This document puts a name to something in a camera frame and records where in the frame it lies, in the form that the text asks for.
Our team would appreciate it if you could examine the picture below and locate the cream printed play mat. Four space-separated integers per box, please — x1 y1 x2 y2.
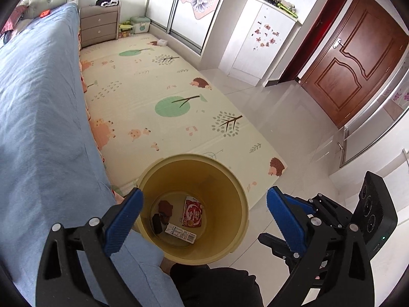
78 34 288 210

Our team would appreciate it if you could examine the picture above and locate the pink pillow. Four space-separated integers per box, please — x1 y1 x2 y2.
2 5 28 43

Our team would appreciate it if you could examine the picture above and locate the white stickered cabinet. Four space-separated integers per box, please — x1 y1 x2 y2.
219 0 301 87

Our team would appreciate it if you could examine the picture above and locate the white sliding-door wardrobe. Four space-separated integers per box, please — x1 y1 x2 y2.
145 0 237 53

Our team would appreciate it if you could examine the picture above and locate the grey-brown nightstand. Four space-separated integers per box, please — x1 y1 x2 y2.
79 1 122 49

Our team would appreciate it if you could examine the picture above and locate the red snack packet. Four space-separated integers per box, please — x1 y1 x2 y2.
181 196 204 227

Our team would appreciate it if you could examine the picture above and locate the yellow plastic trash bin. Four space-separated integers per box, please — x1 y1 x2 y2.
136 154 249 265

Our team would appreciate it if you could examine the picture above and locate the dark wooden door frame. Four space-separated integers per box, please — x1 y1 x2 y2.
281 0 352 82

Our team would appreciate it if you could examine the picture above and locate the brown crumpled wrapper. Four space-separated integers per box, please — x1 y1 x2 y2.
159 200 174 223

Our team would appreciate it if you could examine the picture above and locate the clutter pile on cabinet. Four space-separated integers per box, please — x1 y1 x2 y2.
262 0 298 18

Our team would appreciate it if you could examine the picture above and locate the person's leg in dark trousers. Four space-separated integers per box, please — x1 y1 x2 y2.
160 258 263 307

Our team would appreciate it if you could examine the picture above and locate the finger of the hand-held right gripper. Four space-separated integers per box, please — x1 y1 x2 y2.
257 232 301 260
284 193 353 227

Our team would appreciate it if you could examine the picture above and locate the white printed carton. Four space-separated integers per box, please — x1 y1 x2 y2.
164 224 196 243

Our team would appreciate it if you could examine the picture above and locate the green storage box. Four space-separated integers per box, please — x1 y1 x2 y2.
129 16 151 35

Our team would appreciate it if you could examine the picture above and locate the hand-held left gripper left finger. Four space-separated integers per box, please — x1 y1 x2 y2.
35 187 144 307

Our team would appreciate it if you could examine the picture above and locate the bed with blue sheet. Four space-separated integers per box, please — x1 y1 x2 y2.
0 3 184 307

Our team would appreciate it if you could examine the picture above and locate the brown wooden door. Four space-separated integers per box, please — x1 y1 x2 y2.
300 0 409 130

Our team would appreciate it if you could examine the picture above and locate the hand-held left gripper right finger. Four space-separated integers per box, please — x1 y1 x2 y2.
267 186 375 307

